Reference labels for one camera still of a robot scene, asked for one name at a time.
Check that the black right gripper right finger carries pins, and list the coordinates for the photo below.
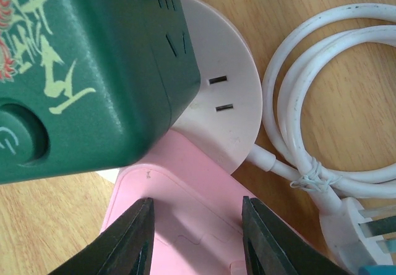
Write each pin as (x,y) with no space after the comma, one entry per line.
(272,247)

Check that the cyan blue plug adapter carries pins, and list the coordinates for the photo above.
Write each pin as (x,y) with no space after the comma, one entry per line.
(377,270)

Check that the pink round socket base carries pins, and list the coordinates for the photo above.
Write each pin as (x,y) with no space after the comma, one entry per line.
(224,119)

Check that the dark green cube socket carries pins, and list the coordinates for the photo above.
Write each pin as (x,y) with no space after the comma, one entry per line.
(89,85)

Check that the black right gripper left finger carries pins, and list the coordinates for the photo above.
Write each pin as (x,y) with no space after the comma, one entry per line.
(125,247)

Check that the white power plug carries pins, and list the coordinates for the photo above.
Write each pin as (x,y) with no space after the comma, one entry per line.
(356,235)

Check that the pink triangular power strip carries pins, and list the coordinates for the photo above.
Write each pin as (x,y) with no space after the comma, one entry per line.
(197,204)

